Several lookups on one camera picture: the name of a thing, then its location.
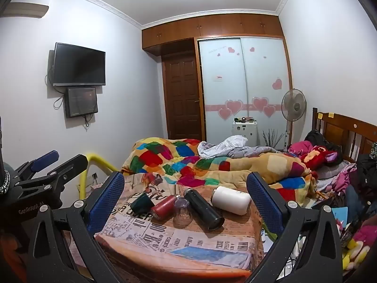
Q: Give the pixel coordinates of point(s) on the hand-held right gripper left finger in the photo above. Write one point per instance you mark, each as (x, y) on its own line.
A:
(106, 200)

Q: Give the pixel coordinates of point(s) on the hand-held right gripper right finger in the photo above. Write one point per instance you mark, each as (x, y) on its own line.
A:
(261, 202)

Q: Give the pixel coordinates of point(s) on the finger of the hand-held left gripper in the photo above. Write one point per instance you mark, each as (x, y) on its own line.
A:
(66, 169)
(44, 159)

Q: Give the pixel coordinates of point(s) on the clear plastic cup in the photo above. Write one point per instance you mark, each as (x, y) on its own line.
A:
(182, 215)

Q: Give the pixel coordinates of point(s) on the dark green cup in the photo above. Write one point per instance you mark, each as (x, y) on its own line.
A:
(143, 203)

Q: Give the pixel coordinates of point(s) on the white cylindrical bottle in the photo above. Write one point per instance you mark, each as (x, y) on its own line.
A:
(231, 201)

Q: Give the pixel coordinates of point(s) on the red bottle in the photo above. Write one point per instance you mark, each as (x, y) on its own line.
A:
(163, 208)

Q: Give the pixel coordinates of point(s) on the black thermos bottle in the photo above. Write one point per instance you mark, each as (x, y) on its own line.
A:
(203, 210)

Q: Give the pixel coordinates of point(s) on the grey white crumpled cloth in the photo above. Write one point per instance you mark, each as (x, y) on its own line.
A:
(232, 147)

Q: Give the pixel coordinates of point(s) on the newspaper print cloth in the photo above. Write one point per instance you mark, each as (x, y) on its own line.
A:
(153, 241)

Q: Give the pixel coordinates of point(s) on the dark decorative twigs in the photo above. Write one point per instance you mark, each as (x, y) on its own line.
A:
(272, 138)

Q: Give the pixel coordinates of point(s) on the pink cloth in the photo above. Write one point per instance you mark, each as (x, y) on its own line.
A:
(300, 148)

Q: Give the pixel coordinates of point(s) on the small white cabinet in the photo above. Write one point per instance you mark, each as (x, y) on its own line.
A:
(244, 132)

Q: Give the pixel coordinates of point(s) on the red plush toy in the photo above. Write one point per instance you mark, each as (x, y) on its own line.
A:
(318, 157)

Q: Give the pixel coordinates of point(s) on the colourful patchwork quilt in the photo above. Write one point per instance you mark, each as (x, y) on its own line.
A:
(176, 159)

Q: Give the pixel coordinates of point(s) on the black bag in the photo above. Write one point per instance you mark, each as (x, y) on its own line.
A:
(316, 138)

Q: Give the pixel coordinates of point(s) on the standing fan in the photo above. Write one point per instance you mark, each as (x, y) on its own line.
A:
(293, 103)

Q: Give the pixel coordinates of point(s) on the yellow plush toy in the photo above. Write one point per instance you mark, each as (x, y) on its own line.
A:
(355, 255)

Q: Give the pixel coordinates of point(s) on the wooden bed headboard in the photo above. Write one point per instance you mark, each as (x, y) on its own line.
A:
(344, 132)

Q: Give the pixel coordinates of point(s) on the black clothing pile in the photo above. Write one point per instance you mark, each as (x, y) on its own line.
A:
(366, 171)

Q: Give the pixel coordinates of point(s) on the brown wooden door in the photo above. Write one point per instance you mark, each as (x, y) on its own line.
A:
(182, 100)

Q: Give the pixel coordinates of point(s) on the wooden wardrobe with sliding doors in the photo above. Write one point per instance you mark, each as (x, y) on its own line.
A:
(229, 73)

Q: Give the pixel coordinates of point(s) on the white air conditioner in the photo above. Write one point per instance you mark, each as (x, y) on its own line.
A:
(26, 10)

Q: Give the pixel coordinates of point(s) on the yellow pipe rail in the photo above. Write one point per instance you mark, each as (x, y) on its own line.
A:
(98, 163)

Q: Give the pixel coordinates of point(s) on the small black wall monitor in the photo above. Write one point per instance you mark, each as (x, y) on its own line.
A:
(82, 101)

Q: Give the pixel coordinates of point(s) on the black wall television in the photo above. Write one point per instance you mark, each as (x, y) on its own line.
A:
(79, 64)

